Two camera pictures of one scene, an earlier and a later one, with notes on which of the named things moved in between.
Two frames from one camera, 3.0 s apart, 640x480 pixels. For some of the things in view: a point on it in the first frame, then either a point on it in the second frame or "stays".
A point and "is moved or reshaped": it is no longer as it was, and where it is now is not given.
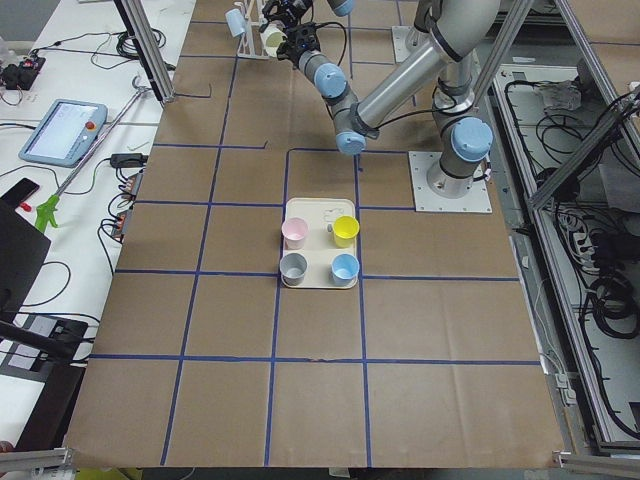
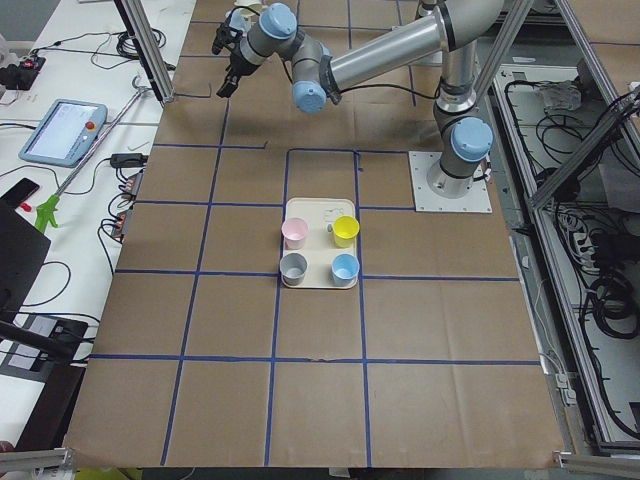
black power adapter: [128, 160] stays
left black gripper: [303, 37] -> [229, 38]
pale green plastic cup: [272, 37] is moved or reshaped
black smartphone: [20, 191] stays
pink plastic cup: [294, 231] stays
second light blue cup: [344, 267] stays
